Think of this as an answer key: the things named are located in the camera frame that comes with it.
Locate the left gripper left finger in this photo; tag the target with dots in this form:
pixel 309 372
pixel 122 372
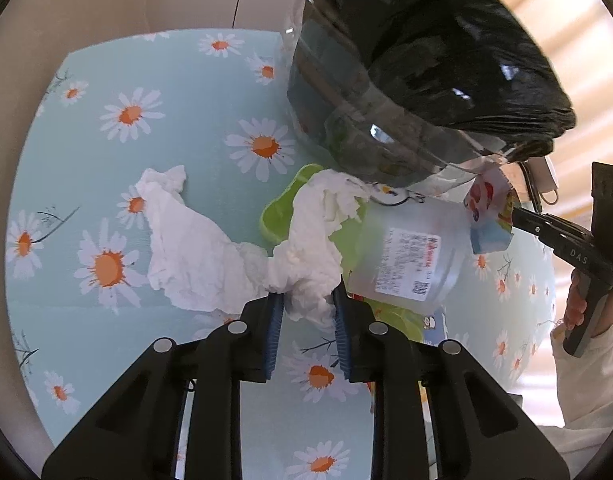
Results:
pixel 133 430

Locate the frosted plastic cup with label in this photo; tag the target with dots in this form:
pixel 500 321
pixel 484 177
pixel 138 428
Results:
pixel 410 250

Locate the person's right hand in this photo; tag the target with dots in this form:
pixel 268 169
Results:
pixel 576 306

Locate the black trash bag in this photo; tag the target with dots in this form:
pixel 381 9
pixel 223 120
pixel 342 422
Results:
pixel 464 64

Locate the clear trash bin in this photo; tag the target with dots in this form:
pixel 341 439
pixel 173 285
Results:
pixel 347 123

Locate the white tissue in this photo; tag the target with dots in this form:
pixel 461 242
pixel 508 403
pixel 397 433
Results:
pixel 193 262

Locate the green paper piece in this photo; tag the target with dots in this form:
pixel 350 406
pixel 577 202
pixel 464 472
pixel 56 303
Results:
pixel 322 246

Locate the colourful snack wrapper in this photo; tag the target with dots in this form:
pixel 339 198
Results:
pixel 490 203

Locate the fruit print snack bag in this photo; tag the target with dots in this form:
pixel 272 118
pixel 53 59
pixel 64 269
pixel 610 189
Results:
pixel 435 328

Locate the grey white mug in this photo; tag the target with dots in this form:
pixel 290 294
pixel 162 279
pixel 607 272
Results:
pixel 538 184

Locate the daisy print blue tablecloth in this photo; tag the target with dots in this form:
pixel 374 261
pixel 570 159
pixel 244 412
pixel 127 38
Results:
pixel 78 246

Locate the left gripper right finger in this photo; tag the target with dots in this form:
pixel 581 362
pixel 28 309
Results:
pixel 436 406

